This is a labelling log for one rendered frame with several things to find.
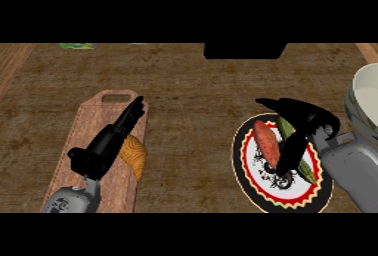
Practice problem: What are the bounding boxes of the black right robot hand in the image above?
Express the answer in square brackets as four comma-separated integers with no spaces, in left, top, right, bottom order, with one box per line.
[253,97,342,178]

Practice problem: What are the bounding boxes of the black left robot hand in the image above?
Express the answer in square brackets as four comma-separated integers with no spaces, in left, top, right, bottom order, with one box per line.
[66,95,146,181]

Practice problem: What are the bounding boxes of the orange sweet potato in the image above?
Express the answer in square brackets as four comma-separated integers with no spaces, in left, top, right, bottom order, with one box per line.
[252,120,282,168]

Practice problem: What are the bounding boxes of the white bowl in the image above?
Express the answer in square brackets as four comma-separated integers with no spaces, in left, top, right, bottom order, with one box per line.
[344,62,378,141]

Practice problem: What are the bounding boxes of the black red white patterned plate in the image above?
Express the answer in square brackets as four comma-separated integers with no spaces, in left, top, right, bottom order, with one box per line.
[230,112,335,214]

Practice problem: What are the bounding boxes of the brown wooden cutting board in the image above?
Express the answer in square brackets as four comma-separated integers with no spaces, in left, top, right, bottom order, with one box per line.
[38,89,150,214]

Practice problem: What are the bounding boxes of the golden brown croissant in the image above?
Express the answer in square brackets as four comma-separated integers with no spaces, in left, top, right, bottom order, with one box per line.
[116,134,149,183]

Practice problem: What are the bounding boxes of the green vegetable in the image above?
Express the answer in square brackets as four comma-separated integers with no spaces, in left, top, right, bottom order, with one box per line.
[274,115,318,185]

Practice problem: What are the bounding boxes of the black appliance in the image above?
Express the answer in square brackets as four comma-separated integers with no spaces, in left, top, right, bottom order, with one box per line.
[202,42,289,61]

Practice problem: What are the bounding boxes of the green yellow packet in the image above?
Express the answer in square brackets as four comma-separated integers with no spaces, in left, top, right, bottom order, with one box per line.
[57,42,98,51]

